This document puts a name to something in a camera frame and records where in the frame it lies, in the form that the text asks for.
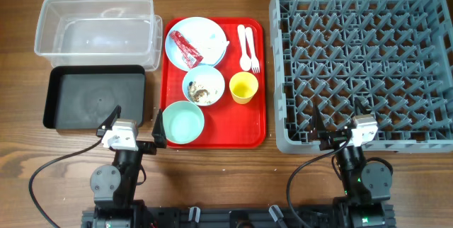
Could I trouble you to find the clear plastic waste bin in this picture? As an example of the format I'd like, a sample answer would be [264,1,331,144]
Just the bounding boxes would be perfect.
[34,0,163,72]

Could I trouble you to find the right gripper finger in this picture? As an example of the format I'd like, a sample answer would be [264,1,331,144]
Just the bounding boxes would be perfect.
[309,104,326,141]
[355,98,371,115]

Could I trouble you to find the grey dishwasher rack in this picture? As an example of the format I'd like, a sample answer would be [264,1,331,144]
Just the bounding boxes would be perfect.
[269,0,452,154]

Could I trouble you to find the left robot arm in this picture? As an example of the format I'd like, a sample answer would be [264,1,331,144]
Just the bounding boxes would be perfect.
[81,106,167,228]

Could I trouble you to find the food scraps pile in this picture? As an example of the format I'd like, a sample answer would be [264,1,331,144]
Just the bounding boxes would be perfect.
[188,81,217,105]

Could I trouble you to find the red serving tray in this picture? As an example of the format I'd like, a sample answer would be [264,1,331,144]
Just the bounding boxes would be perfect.
[168,17,267,149]

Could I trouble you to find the light blue bowl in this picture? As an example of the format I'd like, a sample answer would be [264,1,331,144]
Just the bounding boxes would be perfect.
[182,65,225,106]

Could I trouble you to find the black waste tray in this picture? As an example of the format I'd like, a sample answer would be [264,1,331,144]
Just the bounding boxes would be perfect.
[42,65,147,130]

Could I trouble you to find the red snack wrapper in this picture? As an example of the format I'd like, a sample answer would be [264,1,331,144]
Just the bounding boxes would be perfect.
[170,30,203,69]

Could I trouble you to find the light blue plate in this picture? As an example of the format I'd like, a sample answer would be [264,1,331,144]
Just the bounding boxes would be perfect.
[165,17,228,72]

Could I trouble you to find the white plastic spoon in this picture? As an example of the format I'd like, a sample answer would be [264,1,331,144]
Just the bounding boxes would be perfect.
[237,25,251,72]

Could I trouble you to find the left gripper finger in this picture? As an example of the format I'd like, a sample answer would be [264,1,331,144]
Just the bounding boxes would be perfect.
[96,105,121,137]
[151,109,167,149]

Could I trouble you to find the yellow plastic cup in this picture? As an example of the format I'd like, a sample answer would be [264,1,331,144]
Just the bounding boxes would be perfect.
[229,72,259,104]

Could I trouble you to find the mint green bowl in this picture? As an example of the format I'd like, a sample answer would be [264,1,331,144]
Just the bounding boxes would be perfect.
[163,101,205,144]

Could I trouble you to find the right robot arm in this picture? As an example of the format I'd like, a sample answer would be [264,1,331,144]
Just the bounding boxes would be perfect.
[310,100,396,228]

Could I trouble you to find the white plastic fork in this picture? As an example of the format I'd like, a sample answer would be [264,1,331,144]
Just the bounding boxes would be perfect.
[245,27,260,74]

